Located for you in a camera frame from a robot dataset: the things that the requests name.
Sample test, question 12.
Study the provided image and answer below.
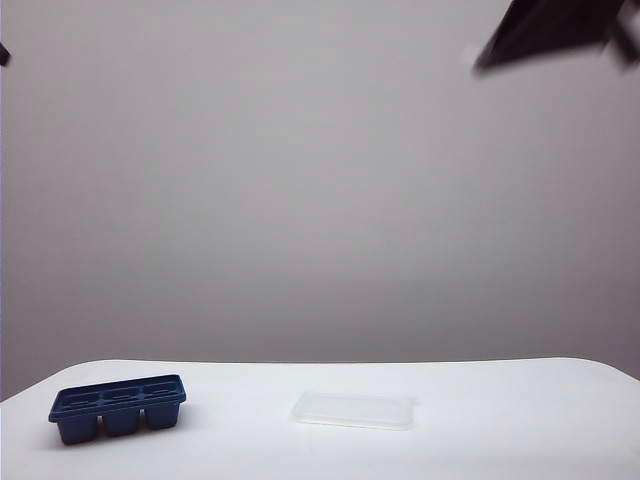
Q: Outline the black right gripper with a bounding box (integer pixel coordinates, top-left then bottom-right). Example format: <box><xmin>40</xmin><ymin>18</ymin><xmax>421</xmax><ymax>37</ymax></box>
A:
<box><xmin>464</xmin><ymin>0</ymin><xmax>640</xmax><ymax>77</ymax></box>

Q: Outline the translucent plastic tray lid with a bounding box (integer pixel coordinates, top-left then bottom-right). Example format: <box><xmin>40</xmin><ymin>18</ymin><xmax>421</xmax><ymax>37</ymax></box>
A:
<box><xmin>290</xmin><ymin>391</ymin><xmax>419</xmax><ymax>431</ymax></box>

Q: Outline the dark blue ice cube tray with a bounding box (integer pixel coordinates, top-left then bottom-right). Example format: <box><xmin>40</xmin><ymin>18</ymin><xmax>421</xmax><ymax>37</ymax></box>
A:
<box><xmin>48</xmin><ymin>373</ymin><xmax>189</xmax><ymax>445</ymax></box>

